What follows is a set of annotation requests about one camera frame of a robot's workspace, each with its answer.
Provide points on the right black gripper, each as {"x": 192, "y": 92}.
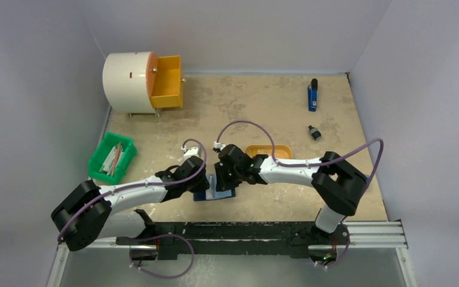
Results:
{"x": 222, "y": 179}

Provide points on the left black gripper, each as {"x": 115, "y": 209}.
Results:
{"x": 203, "y": 185}

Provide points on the blue leather card holder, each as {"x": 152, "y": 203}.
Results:
{"x": 211, "y": 194}

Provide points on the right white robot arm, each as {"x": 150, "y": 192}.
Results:
{"x": 336, "y": 181}

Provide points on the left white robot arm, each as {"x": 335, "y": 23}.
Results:
{"x": 82, "y": 215}

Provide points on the tan oval plastic tray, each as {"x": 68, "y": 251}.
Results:
{"x": 281, "y": 151}

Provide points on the small black grey knob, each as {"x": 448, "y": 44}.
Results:
{"x": 314, "y": 133}

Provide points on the green plastic bin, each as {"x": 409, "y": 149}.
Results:
{"x": 109, "y": 140}

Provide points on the sticks in green bin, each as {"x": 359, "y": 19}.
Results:
{"x": 109, "y": 166}

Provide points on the orange plastic drawer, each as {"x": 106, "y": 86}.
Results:
{"x": 168, "y": 85}

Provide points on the blue black utility tool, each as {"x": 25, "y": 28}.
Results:
{"x": 312, "y": 93}

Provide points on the white cylindrical drawer cabinet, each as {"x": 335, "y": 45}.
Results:
{"x": 128, "y": 81}

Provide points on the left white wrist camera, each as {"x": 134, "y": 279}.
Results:
{"x": 194, "y": 151}

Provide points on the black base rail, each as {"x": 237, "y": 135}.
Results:
{"x": 296, "y": 239}

